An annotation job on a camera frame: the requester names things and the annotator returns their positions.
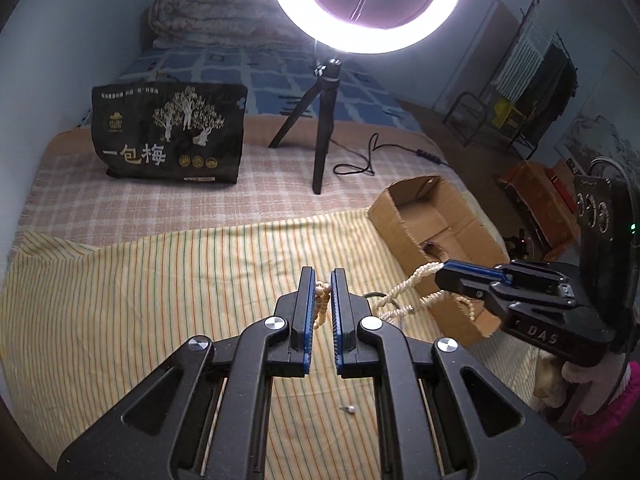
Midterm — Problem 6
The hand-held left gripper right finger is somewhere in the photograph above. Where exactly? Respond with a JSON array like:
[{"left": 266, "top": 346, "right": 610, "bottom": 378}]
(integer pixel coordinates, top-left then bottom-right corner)
[{"left": 327, "top": 267, "right": 586, "bottom": 480}]

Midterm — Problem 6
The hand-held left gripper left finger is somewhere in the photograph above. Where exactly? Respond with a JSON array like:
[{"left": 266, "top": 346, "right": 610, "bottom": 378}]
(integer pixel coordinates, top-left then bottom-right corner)
[{"left": 56, "top": 266, "right": 318, "bottom": 480}]

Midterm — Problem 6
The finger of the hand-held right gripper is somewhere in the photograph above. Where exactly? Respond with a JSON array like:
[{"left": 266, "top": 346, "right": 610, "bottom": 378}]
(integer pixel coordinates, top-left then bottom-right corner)
[
  {"left": 436, "top": 281, "right": 576, "bottom": 317},
  {"left": 434, "top": 259, "right": 576, "bottom": 286}
]

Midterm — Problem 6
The cream beaded bracelet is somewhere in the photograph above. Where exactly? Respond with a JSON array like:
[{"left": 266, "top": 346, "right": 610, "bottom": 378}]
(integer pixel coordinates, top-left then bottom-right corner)
[{"left": 312, "top": 281, "right": 333, "bottom": 331}]

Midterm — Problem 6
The thin black bangle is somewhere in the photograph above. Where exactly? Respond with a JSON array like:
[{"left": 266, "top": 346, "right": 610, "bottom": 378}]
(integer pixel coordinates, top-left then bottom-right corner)
[{"left": 361, "top": 291, "right": 418, "bottom": 313}]

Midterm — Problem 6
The braided pearl necklace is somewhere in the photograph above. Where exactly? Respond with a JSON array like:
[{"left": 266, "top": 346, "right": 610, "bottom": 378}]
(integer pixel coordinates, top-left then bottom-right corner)
[{"left": 372, "top": 260, "right": 478, "bottom": 323}]

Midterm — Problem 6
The cardboard box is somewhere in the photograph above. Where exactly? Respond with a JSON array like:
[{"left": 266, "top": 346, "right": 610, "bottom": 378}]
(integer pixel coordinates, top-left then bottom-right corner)
[{"left": 367, "top": 175, "right": 511, "bottom": 347}]

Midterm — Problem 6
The person's right forearm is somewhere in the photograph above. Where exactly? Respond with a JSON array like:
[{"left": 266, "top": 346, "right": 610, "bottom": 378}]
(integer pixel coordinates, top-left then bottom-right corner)
[{"left": 560, "top": 355, "right": 640, "bottom": 461}]

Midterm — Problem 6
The small black floor tripod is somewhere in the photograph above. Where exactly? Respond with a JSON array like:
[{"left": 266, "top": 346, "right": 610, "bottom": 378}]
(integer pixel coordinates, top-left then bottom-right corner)
[{"left": 505, "top": 230, "right": 538, "bottom": 261}]

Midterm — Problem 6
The beige cloth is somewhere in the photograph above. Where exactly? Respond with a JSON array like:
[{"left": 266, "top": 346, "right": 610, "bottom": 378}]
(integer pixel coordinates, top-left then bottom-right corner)
[{"left": 532, "top": 350, "right": 568, "bottom": 408}]

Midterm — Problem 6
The pink plaid blanket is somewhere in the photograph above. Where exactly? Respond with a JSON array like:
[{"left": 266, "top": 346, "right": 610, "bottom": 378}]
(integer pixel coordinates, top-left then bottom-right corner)
[{"left": 10, "top": 115, "right": 471, "bottom": 261}]

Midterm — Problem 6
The long red box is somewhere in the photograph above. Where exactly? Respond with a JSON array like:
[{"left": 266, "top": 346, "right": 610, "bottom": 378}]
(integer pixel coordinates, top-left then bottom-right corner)
[{"left": 547, "top": 170, "right": 581, "bottom": 211}]

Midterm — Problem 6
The yellow striped blanket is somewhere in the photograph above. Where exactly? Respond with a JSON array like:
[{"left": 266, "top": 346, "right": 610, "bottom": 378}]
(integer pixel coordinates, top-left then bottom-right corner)
[{"left": 0, "top": 207, "right": 541, "bottom": 480}]

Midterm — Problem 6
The yellow box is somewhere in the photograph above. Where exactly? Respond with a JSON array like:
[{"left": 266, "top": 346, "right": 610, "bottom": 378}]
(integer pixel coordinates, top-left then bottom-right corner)
[{"left": 492, "top": 100, "right": 526, "bottom": 133}]

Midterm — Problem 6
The black tripod stand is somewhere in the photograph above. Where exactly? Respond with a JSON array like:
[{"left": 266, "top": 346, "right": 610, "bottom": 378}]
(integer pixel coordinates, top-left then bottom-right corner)
[{"left": 268, "top": 55, "right": 346, "bottom": 196}]

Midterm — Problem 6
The black clothes rack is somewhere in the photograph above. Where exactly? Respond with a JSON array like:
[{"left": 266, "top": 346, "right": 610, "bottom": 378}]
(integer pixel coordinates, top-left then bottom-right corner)
[{"left": 442, "top": 0, "right": 581, "bottom": 161}]

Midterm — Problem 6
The black hanging garment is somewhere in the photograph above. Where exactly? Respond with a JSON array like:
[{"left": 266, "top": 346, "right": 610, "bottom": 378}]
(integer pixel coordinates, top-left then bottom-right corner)
[{"left": 550, "top": 55, "right": 578, "bottom": 126}]

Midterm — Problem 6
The dark green hanging garment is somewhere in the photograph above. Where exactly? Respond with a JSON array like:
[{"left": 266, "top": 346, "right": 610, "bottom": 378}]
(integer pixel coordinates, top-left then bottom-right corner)
[{"left": 530, "top": 45, "right": 566, "bottom": 111}]

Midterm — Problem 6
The black printed bag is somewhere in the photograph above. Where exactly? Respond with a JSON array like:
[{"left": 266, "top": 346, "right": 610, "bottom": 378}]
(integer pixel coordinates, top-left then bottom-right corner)
[{"left": 91, "top": 80, "right": 249, "bottom": 187}]

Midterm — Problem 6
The striped hanging towel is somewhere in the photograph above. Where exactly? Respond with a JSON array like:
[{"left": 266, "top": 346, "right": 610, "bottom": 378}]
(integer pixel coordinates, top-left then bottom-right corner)
[{"left": 492, "top": 17, "right": 551, "bottom": 86}]

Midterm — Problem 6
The blue patterned bed sheet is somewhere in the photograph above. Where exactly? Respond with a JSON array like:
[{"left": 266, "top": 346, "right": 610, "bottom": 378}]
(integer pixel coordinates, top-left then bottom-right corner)
[{"left": 112, "top": 42, "right": 426, "bottom": 126}]

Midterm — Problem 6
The folded floral comforter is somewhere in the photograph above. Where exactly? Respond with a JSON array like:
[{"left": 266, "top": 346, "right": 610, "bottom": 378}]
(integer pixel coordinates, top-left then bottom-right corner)
[{"left": 145, "top": 0, "right": 321, "bottom": 51}]

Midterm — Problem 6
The black cable with switch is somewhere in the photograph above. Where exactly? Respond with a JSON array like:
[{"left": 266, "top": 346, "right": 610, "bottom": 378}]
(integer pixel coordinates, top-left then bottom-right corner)
[{"left": 332, "top": 132, "right": 448, "bottom": 177}]

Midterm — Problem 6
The wall poster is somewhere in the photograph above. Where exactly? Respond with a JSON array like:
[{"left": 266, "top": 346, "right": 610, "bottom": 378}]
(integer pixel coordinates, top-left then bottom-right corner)
[{"left": 567, "top": 110, "right": 640, "bottom": 176}]

